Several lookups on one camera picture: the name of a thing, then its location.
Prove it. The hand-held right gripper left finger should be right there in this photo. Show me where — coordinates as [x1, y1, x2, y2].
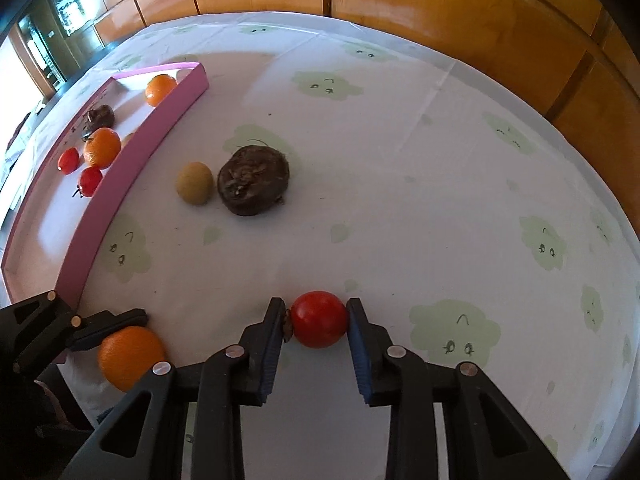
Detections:
[65, 297, 287, 480]

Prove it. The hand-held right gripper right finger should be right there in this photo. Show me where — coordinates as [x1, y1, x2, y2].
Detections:
[346, 297, 571, 480]

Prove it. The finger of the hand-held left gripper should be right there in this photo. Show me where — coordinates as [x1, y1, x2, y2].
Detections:
[95, 405, 123, 428]
[0, 291, 149, 376]

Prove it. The orange mandarin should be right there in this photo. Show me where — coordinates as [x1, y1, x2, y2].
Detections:
[83, 127, 122, 170]
[97, 326, 167, 392]

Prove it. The red tomato with stem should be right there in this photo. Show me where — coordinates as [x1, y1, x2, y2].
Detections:
[285, 290, 349, 349]

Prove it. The red cherry tomato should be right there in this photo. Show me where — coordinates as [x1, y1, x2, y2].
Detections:
[74, 166, 104, 199]
[57, 147, 81, 175]

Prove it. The pink shallow box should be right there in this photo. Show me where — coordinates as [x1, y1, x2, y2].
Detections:
[0, 62, 208, 311]

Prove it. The dark brown water chestnut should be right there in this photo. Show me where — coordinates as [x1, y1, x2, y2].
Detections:
[216, 145, 292, 217]
[81, 105, 116, 140]

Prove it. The white green-print tablecloth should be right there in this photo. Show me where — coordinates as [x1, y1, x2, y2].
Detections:
[0, 22, 640, 480]

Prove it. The small orange tomato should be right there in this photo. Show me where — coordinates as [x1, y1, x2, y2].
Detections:
[145, 74, 178, 107]

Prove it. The glass display cabinet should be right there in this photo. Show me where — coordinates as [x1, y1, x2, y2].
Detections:
[0, 0, 108, 106]

